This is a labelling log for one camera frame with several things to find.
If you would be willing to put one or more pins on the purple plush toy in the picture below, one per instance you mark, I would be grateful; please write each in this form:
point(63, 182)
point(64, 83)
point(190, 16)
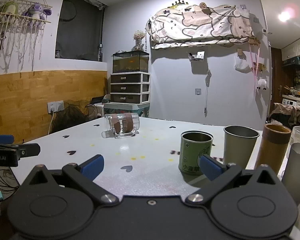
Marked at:
point(37, 11)

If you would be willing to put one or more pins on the brown bamboo cylinder cup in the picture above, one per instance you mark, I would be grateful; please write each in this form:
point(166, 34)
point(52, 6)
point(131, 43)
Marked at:
point(273, 146)

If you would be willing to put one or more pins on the glass fish tank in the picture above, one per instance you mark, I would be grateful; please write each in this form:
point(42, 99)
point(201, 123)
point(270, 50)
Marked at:
point(130, 61)

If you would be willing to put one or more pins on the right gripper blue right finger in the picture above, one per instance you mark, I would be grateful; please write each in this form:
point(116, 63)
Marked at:
point(220, 177)

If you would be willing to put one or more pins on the dried flower bouquet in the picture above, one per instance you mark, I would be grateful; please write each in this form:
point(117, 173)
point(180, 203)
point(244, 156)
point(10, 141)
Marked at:
point(138, 38)

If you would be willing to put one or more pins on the grey metal tumbler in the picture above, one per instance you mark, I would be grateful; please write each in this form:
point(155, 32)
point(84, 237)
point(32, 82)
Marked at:
point(239, 143)

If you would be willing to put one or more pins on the grey metal cup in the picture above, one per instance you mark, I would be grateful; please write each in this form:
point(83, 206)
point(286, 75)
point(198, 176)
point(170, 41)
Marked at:
point(291, 176)

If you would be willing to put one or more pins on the green plush toy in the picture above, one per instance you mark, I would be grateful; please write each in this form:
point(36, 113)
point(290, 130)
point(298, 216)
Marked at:
point(10, 7)

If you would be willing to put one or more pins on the small white sheep plush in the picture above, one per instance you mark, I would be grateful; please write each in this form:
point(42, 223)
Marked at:
point(262, 84)

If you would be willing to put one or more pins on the macrame wall hammock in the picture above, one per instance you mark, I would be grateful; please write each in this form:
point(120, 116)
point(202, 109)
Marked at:
point(21, 37)

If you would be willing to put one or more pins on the brown jacket on chair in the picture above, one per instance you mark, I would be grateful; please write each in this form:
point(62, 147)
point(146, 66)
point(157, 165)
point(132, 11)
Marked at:
point(287, 115)

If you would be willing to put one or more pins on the dark window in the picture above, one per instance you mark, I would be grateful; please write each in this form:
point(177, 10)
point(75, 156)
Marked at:
point(79, 33)

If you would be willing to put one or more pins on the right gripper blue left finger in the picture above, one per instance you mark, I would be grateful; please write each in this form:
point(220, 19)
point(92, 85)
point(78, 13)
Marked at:
point(80, 177)

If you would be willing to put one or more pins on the white three-drawer cabinet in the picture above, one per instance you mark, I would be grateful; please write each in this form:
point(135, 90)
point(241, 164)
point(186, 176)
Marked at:
point(131, 87)

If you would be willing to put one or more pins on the white washing machine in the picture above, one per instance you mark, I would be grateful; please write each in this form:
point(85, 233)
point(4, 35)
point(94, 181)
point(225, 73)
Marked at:
point(290, 102)

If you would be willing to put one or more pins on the white wall power socket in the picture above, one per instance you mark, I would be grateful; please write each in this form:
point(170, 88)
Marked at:
point(56, 106)

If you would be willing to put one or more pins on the clear glass cup brown bands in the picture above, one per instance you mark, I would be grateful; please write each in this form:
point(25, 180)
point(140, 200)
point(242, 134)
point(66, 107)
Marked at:
point(121, 125)

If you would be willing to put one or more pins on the cartoon patterned cloth cover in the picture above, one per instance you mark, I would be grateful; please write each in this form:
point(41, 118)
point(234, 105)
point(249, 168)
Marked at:
point(199, 25)

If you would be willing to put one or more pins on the green tin can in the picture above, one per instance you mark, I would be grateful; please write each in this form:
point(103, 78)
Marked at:
point(193, 145)

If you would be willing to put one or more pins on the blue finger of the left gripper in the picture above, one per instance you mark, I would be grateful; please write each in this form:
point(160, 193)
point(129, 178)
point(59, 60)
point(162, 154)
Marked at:
point(6, 139)

